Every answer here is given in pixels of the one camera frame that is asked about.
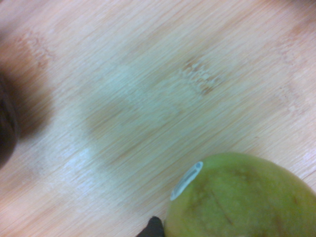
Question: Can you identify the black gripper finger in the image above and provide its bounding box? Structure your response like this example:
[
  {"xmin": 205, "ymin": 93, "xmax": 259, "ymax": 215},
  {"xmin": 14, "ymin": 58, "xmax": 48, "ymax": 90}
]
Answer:
[{"xmin": 135, "ymin": 216, "xmax": 165, "ymax": 237}]

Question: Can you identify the green apple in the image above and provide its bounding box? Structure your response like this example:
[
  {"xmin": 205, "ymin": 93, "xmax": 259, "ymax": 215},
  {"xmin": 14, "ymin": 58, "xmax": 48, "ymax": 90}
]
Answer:
[{"xmin": 164, "ymin": 152, "xmax": 316, "ymax": 237}]

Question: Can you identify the light bamboo tray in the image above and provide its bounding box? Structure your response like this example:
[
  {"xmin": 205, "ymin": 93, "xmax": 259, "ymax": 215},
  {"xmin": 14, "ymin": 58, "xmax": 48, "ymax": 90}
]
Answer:
[{"xmin": 0, "ymin": 0, "xmax": 316, "ymax": 237}]

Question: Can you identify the black toy fruit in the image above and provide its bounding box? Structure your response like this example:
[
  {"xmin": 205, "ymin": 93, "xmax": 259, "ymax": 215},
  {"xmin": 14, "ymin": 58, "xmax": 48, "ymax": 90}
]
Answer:
[{"xmin": 0, "ymin": 74, "xmax": 20, "ymax": 170}]

